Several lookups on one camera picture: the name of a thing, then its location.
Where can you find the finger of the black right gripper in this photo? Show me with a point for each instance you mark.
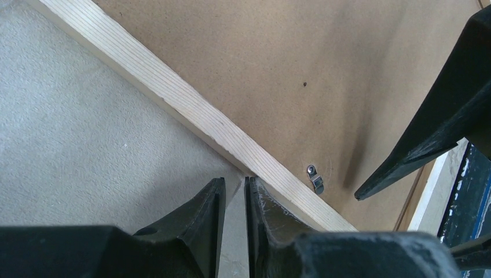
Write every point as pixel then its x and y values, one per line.
pixel 457 105

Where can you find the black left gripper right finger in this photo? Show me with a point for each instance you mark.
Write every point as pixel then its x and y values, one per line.
pixel 280 245

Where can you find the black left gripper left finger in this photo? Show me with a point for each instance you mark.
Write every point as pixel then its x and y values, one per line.
pixel 184 243

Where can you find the brown cardboard backing board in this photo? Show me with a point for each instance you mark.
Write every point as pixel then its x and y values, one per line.
pixel 328 83

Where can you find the light wooden picture frame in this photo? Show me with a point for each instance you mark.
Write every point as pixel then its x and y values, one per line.
pixel 86 22

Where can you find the small metal frame clip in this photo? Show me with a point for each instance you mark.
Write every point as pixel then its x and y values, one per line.
pixel 315 179

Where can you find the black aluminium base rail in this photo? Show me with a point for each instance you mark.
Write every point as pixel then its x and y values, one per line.
pixel 467 216

